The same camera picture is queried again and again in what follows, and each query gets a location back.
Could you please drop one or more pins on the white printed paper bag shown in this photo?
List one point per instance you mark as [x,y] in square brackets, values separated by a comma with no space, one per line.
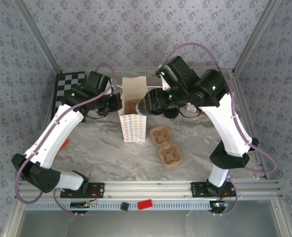
[133,128]

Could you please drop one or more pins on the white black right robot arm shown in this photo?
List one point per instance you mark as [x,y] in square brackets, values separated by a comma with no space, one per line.
[229,128]

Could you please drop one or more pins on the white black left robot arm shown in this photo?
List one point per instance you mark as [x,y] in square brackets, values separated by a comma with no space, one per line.
[54,133]

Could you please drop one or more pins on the black grey chessboard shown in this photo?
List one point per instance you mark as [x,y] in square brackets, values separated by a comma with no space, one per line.
[67,84]

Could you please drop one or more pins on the black cup lid stack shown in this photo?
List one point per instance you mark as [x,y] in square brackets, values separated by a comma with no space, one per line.
[171,114]

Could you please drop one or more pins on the red plastic piece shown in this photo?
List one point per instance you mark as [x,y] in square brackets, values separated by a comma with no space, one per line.
[65,144]

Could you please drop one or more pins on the small circuit board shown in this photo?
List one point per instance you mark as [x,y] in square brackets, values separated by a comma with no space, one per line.
[218,205]
[83,205]

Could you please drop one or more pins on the small black square block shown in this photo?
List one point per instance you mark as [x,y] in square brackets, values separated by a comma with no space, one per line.
[124,206]

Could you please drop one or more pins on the red plastic block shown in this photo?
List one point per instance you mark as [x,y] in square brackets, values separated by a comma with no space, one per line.
[145,204]

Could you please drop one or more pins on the grey metal panel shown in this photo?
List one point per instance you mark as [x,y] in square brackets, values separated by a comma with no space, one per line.
[146,224]

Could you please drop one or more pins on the aluminium frame rail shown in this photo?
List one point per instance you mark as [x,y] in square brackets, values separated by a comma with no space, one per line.
[243,98]

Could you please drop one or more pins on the aluminium frame post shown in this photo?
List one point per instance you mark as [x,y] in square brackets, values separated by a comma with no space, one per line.
[37,37]
[257,32]

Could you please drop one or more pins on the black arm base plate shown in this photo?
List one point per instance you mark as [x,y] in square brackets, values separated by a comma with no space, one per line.
[99,187]
[197,190]

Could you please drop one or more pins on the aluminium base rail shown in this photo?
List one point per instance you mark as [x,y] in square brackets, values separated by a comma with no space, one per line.
[148,188]

